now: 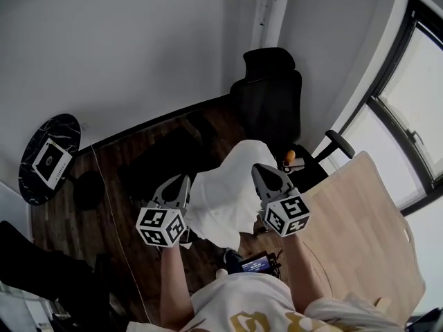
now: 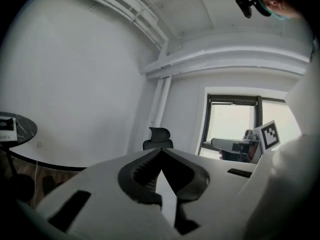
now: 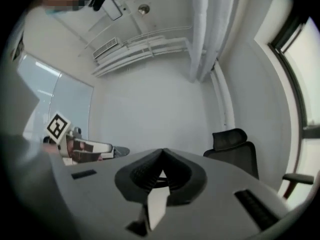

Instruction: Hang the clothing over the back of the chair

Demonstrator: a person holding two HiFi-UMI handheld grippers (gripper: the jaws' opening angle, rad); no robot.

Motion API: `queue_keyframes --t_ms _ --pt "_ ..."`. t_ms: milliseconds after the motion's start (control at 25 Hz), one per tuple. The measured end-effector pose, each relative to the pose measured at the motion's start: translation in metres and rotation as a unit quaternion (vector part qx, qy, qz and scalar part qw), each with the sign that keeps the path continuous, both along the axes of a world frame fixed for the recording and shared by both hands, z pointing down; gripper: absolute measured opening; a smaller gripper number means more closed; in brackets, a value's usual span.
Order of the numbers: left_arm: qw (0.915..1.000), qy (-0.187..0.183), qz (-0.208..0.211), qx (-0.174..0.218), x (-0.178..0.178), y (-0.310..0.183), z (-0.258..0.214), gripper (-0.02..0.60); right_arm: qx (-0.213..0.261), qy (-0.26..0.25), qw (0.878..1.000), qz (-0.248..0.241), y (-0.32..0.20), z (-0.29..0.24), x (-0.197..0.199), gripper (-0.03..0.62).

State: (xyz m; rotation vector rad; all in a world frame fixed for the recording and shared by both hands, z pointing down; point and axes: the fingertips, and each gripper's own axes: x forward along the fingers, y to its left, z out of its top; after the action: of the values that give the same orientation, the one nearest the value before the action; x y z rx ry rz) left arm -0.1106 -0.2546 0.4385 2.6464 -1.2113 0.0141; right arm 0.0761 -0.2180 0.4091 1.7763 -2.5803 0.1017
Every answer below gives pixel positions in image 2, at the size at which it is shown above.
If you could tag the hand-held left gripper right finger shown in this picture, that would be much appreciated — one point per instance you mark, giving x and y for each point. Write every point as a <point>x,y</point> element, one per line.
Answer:
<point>220,191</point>

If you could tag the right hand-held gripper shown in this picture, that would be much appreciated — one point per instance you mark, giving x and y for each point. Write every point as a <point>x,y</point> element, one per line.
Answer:
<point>268,136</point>

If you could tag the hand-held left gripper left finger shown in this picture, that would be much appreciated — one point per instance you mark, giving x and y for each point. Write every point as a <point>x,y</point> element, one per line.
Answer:
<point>105,184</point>

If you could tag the black chair with headrest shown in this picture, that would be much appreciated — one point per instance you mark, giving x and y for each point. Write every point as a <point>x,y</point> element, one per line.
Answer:
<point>158,140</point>

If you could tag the person's white printed shirt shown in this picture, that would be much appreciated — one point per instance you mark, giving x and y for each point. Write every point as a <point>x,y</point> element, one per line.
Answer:
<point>298,101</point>

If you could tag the round black marble table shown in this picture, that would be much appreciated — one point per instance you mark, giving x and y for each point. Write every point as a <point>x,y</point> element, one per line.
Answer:
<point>25,131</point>

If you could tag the white box with black print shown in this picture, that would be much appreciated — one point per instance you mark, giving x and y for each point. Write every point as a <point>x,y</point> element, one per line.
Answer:
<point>7,130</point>

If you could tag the white ceiling pipes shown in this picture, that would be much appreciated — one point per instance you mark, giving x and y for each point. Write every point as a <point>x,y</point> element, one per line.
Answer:
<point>130,11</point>

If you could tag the black window frame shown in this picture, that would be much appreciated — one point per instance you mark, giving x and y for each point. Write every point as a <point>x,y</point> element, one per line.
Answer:
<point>208,121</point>

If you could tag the white vertical wall pipe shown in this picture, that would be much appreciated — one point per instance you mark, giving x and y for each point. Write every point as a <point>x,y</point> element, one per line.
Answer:
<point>161,114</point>

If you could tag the black head-mounted camera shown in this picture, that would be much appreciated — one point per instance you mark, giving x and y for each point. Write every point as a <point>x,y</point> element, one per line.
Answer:
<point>246,2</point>

